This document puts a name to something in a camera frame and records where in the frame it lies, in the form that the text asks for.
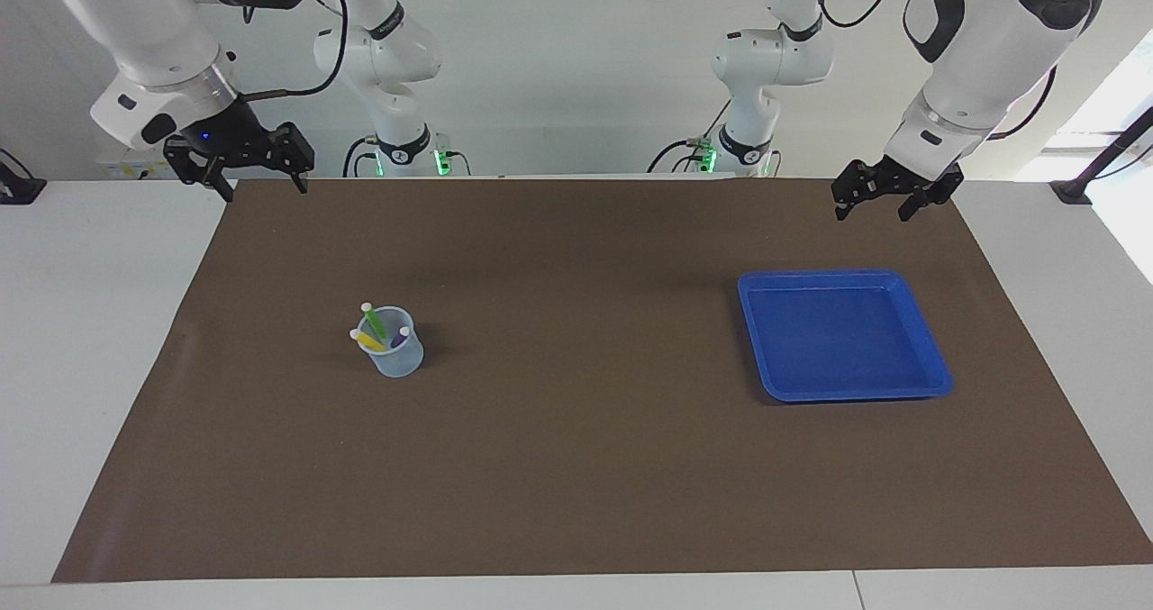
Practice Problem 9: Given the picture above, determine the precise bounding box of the white power strip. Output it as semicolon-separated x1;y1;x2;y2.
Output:
97;152;168;181

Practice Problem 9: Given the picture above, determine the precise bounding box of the blue plastic tray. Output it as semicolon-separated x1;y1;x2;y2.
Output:
737;269;954;404

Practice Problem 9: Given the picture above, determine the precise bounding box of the black stand with pole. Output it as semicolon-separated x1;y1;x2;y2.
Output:
1049;105;1153;205

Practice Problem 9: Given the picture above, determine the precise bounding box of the black table clamp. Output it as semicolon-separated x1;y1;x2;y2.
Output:
0;149;48;205

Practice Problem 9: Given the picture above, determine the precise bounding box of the translucent plastic cup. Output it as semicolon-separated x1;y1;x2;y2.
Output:
356;305;425;379

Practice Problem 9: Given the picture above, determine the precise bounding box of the brown table mat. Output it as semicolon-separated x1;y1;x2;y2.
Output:
51;176;1153;584

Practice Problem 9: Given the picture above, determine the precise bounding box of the black right base cable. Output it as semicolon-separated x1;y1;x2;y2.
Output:
341;136;377;178

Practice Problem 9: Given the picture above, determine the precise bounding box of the black base cable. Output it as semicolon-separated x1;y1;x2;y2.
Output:
647;101;732;175
341;136;377;178

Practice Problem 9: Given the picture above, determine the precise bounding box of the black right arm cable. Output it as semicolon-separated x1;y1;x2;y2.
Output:
239;0;349;103

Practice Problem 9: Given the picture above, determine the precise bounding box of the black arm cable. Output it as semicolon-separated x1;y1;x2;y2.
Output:
239;0;349;103
806;0;1131;142

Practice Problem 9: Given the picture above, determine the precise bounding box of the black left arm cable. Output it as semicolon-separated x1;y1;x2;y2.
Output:
806;0;1131;142

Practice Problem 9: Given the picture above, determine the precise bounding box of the black left base cable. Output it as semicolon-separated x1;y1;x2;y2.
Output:
647;101;732;175

